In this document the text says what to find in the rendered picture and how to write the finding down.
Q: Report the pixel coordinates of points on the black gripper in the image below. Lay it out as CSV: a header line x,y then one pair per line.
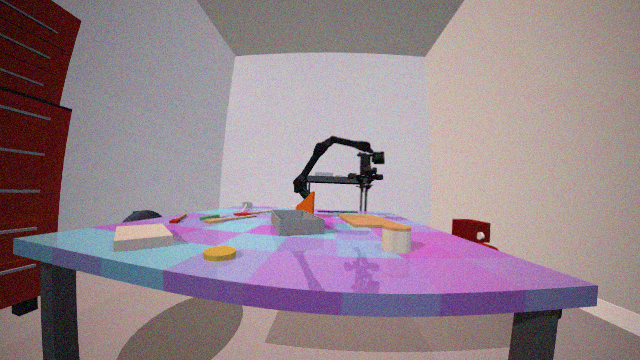
x,y
360,177

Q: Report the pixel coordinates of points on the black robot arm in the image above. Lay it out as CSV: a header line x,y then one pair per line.
x,y
321,147

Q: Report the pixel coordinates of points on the yellow flat disc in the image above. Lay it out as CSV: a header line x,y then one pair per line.
x,y
221,253

